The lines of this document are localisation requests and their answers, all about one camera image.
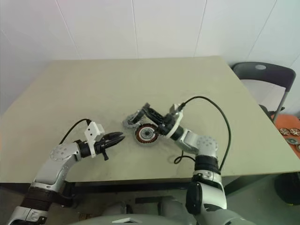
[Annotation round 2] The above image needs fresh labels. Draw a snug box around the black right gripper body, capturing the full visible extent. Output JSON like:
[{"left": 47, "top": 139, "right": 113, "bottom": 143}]
[{"left": 156, "top": 113, "right": 175, "bottom": 135}]

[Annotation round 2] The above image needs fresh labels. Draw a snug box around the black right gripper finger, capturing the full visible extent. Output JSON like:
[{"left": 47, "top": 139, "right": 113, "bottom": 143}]
[
  {"left": 144, "top": 103, "right": 164, "bottom": 120},
  {"left": 139, "top": 109, "right": 160, "bottom": 128}
]

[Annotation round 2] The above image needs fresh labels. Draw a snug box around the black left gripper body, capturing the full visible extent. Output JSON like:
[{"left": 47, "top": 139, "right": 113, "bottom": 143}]
[{"left": 93, "top": 135, "right": 111, "bottom": 161}]

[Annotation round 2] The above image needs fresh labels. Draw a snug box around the motor housing with copper windings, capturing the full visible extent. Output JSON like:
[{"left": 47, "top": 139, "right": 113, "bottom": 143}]
[{"left": 134, "top": 123, "right": 162, "bottom": 147}]

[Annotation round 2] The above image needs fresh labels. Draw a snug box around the grey rounded robot body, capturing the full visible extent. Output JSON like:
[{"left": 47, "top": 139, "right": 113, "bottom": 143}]
[{"left": 77, "top": 194, "right": 254, "bottom": 225}]

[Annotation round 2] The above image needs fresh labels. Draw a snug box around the black folding chair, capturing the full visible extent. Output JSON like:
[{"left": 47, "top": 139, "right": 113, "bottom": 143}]
[{"left": 231, "top": 61, "right": 296, "bottom": 122}]

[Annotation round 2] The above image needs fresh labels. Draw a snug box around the orange surface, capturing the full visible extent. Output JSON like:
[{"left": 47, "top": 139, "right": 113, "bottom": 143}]
[{"left": 273, "top": 114, "right": 300, "bottom": 160}]

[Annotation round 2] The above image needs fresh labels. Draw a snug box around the black round object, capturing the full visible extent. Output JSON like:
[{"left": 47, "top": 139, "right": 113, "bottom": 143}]
[{"left": 274, "top": 171, "right": 300, "bottom": 207}]

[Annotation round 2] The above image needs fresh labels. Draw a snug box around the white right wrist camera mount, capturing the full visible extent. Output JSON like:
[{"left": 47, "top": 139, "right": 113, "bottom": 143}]
[{"left": 167, "top": 103, "right": 184, "bottom": 138}]

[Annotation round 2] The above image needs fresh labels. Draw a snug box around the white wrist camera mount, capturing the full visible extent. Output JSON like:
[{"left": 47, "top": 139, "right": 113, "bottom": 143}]
[
  {"left": 84, "top": 121, "right": 105, "bottom": 159},
  {"left": 167, "top": 103, "right": 184, "bottom": 138}
]

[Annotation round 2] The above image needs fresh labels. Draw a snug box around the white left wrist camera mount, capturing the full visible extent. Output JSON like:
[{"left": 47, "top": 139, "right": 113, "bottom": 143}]
[{"left": 84, "top": 121, "right": 105, "bottom": 159}]

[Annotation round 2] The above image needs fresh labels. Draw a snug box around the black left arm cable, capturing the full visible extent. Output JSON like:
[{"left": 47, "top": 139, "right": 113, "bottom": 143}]
[{"left": 60, "top": 119, "right": 92, "bottom": 144}]

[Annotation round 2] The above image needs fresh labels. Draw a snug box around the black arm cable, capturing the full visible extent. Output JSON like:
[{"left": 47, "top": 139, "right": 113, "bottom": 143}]
[
  {"left": 174, "top": 96, "right": 232, "bottom": 169},
  {"left": 60, "top": 119, "right": 92, "bottom": 144}
]

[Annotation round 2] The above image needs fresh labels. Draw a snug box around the black table frame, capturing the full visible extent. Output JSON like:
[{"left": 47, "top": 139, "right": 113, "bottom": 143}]
[{"left": 0, "top": 173, "right": 279, "bottom": 208}]

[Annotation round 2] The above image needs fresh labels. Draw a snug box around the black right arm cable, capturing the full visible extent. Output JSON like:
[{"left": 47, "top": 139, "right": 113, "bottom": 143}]
[{"left": 174, "top": 96, "right": 232, "bottom": 169}]

